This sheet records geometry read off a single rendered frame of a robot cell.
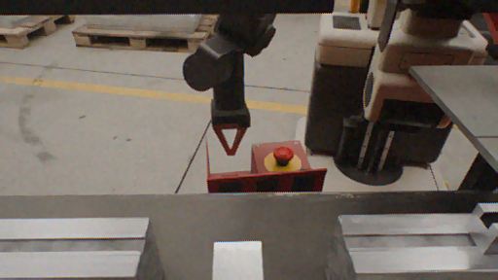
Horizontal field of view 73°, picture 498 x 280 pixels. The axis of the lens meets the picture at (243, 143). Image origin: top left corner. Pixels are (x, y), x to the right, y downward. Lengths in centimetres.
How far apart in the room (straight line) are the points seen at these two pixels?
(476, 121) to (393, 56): 55
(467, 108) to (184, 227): 37
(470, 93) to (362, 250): 28
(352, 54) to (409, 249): 98
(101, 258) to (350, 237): 21
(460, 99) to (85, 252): 45
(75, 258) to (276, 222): 23
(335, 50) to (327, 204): 83
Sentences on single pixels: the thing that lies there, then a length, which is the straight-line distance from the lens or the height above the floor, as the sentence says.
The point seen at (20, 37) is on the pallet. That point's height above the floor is 10.
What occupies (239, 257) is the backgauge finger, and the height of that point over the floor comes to 100.
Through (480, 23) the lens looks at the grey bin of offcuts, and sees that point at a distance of 290.
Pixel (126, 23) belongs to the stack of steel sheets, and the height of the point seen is 20.
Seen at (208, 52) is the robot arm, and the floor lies 102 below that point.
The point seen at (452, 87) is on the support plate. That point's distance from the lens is 53.
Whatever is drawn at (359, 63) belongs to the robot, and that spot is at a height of 71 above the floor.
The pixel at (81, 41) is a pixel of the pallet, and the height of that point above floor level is 6.
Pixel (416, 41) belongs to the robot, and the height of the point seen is 89.
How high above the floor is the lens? 122
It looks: 38 degrees down
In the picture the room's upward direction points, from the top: straight up
